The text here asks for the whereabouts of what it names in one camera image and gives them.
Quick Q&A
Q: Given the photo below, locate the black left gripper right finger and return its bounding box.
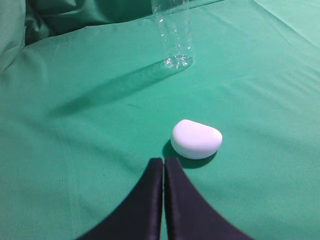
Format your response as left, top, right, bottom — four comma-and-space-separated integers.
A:
164, 157, 252, 240

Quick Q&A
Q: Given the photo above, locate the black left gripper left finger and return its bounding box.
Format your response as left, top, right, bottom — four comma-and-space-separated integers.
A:
79, 158, 163, 240

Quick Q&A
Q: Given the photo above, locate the white rounded plastic case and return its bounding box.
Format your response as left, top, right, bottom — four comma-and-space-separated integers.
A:
170, 119, 223, 160

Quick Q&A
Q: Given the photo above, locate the green cloth backdrop and tablecloth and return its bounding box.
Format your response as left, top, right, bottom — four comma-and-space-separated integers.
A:
0, 0, 320, 240

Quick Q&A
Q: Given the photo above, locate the clear plastic bottle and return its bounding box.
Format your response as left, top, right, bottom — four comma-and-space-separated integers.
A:
150, 0, 193, 70

